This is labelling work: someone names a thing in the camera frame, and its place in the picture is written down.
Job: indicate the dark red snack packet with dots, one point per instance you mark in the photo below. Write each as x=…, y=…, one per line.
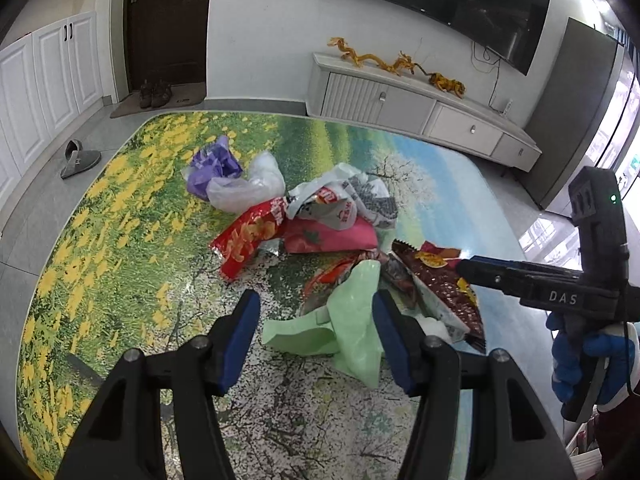
x=446, y=296

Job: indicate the clear white plastic bag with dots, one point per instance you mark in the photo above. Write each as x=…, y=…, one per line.
x=264, y=182

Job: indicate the grey refrigerator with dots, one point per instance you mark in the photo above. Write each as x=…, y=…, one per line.
x=570, y=111

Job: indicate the red chip bag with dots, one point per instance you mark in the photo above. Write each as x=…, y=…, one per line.
x=236, y=245

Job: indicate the pair of brown shoes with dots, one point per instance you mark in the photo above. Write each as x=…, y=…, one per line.
x=154, y=94

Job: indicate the golden tiger figurine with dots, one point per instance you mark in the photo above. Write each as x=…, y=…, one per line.
x=445, y=84

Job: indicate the white grey tv cabinet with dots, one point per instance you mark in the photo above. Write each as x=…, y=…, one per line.
x=370, y=97

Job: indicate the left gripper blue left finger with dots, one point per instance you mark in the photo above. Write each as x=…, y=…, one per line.
x=235, y=333

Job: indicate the golden dragon figurine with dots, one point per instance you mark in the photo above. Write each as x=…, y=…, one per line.
x=403, y=63

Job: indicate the white lower cabinets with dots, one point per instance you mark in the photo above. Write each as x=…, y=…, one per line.
x=48, y=79

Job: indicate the grey slipper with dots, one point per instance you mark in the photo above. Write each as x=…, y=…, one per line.
x=78, y=160

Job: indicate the pink snack wrapper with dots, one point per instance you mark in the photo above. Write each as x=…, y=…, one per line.
x=309, y=237

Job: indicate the white printed shopping bag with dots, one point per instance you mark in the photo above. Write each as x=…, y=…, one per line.
x=342, y=195

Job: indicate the orange red crumpled wrapper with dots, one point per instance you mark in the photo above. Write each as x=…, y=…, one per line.
x=393, y=274

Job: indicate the white power strip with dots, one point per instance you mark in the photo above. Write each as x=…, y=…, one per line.
x=507, y=108

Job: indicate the purple plastic bag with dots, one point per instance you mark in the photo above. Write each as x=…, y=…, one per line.
x=215, y=160

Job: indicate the white tissue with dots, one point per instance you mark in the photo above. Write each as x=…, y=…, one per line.
x=433, y=327

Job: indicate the green plastic bag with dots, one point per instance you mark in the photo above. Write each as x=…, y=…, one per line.
x=343, y=328

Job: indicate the dark brown door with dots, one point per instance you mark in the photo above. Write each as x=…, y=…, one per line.
x=165, y=40

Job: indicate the brown door mat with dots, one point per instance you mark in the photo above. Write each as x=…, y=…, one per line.
x=181, y=95

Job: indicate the flower landscape table mat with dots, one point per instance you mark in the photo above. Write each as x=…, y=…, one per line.
x=133, y=268

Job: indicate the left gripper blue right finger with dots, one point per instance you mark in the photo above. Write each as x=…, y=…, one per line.
x=401, y=338

